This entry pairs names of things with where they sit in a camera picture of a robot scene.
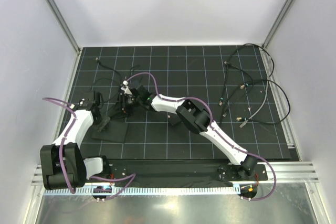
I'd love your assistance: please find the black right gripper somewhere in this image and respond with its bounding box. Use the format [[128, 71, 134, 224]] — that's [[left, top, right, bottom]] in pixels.
[[110, 94, 141, 121]]

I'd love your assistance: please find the black network switch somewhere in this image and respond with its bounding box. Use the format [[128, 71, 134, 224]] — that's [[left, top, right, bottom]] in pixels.
[[91, 121, 129, 143]]

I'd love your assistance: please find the grey ethernet cable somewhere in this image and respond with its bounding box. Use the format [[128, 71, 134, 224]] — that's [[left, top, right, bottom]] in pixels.
[[239, 48, 274, 129]]

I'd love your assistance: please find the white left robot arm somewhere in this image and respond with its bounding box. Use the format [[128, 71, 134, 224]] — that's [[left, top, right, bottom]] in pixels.
[[40, 91, 111, 193]]

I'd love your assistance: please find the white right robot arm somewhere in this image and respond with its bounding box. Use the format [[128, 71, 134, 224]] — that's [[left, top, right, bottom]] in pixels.
[[118, 80, 258, 180]]

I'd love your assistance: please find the black grid mat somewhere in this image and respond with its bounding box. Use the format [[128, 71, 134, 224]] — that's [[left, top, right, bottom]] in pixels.
[[69, 46, 299, 161]]

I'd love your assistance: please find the black power adapter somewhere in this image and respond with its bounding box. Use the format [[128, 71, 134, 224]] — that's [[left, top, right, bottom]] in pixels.
[[167, 114, 181, 127]]

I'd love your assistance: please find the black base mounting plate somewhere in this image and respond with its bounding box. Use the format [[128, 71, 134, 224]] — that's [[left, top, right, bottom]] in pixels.
[[109, 159, 268, 187]]

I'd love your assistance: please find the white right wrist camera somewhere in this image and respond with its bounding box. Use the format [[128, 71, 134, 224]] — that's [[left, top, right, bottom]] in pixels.
[[120, 80, 132, 95]]

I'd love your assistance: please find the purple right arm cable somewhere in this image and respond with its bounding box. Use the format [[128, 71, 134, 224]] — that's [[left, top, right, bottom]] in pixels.
[[125, 72, 277, 201]]

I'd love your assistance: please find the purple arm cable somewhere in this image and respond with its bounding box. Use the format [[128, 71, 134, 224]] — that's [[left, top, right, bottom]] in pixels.
[[42, 97, 137, 195], [125, 72, 277, 201]]

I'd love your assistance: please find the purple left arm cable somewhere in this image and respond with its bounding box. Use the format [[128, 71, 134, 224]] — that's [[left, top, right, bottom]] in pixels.
[[42, 97, 137, 195]]

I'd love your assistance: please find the white slotted cable duct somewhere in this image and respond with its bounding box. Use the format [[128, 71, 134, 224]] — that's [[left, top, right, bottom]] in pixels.
[[44, 184, 240, 196]]

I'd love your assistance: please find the aluminium frame rail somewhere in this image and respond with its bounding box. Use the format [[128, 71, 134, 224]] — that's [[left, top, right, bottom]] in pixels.
[[30, 161, 319, 186]]

